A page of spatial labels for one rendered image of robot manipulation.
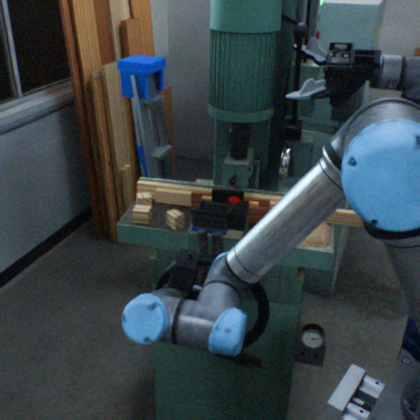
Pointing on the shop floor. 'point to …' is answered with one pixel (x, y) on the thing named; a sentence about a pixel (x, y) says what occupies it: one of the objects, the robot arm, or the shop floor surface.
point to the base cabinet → (230, 374)
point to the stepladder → (140, 93)
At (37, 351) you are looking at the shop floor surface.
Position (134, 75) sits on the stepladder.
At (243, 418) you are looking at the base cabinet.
